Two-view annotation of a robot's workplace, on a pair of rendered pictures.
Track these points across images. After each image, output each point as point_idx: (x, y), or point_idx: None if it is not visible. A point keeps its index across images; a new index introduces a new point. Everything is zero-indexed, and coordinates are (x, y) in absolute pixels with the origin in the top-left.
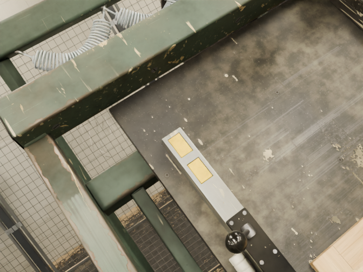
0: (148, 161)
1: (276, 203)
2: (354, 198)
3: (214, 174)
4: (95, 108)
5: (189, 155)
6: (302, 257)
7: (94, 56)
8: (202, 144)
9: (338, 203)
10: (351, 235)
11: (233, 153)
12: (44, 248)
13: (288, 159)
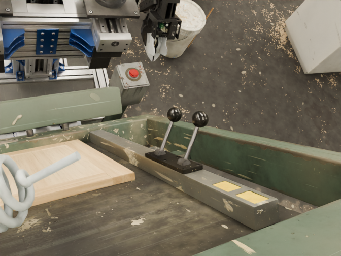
0: (294, 211)
1: (146, 197)
2: (65, 203)
3: (210, 185)
4: None
5: (238, 192)
6: (138, 181)
7: None
8: (221, 224)
9: (84, 200)
10: (92, 181)
11: (181, 220)
12: None
13: (114, 219)
